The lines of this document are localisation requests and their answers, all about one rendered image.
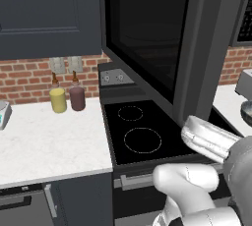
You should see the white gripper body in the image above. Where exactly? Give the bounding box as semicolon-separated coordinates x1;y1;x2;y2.
180;115;243;164

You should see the black oven door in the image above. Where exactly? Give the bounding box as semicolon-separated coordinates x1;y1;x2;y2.
112;168;232;220

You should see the black microwave door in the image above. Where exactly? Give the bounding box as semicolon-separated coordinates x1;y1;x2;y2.
102;0;251;129

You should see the black microwave oven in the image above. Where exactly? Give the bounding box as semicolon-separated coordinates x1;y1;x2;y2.
229;0;252;48

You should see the dark base cupboard door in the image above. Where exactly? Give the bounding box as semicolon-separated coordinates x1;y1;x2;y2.
51;172;114;226

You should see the dark grey pan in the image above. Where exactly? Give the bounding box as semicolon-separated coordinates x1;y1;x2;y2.
239;100;252;128

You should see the grey toaster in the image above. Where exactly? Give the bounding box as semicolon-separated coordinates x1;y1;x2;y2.
233;68;252;102

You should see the black hob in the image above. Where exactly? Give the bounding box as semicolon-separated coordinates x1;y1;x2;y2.
97;62;244;169

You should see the brown sauce bottle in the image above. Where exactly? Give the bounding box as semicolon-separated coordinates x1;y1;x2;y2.
68;70;87;112

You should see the yellow sauce bottle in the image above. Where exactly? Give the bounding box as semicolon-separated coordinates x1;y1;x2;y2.
48;72;68;114

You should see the dark grey dishwasher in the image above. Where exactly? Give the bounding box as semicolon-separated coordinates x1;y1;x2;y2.
0;184;55;226

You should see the grey kitchen scale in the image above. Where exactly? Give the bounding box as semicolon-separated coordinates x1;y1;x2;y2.
0;100;14;132

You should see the grey oven door handle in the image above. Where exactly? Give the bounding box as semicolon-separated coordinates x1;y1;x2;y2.
113;163;224;192

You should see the grey wall socket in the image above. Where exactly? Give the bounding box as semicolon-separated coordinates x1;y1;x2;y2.
67;55;84;74
48;56;66;74

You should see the grey cupboard door handle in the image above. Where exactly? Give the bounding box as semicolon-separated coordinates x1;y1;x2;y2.
43;183;59;220

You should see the dark wall cupboard door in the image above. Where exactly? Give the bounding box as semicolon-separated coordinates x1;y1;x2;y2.
0;0;103;61

